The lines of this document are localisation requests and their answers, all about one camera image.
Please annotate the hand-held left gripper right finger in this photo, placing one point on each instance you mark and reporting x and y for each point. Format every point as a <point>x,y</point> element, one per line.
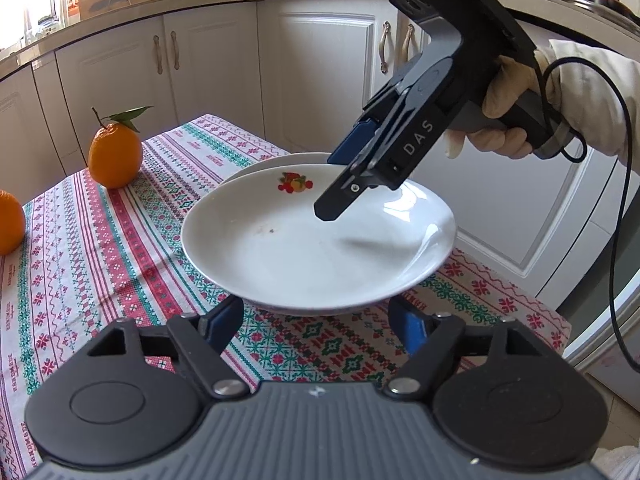
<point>412,332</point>

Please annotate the dark pot lid red knob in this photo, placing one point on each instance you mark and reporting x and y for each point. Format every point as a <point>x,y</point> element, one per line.
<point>607,7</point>

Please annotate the person's right hand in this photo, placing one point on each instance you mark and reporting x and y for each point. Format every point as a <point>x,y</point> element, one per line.
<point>512,85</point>

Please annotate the white plate fruit print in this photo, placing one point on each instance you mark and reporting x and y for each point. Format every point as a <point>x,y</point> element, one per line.
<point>280,162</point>
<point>300,255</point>

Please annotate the orange with leafy stem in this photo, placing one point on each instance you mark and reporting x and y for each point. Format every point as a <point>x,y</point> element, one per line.
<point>115,157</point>

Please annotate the patterned red green tablecloth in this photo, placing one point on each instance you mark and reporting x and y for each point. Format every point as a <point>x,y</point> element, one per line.
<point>125,270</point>

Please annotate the kitchen window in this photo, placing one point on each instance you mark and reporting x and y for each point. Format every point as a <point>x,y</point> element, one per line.
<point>30,5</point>

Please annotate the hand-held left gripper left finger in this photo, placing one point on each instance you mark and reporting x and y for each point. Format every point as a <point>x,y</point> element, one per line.
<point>225,320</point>

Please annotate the orange without leaves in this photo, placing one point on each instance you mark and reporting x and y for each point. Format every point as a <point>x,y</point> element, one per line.
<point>9,222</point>

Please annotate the person's light clothing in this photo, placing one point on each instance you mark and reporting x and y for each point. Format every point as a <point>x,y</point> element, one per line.
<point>620,465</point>

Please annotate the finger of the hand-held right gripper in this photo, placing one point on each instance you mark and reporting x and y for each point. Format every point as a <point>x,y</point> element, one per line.
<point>345,195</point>
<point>352,142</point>

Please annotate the beige kitchen countertop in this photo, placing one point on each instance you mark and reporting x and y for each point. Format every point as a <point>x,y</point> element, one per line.
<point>165,10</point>

